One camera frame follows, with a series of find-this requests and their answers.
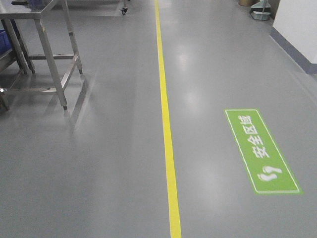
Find caster wheel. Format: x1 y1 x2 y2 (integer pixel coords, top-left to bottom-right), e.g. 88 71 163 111
121 7 128 15

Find green dustpan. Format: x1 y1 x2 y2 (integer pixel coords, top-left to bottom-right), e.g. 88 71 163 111
250 0 271 21

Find green safety zone sticker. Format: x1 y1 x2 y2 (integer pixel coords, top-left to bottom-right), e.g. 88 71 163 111
225 109 303 195

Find blue bin under table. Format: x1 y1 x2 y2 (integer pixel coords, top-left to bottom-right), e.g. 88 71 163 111
0 29 11 55

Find stainless steel table frame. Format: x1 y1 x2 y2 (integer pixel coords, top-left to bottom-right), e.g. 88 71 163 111
0 0 84 112

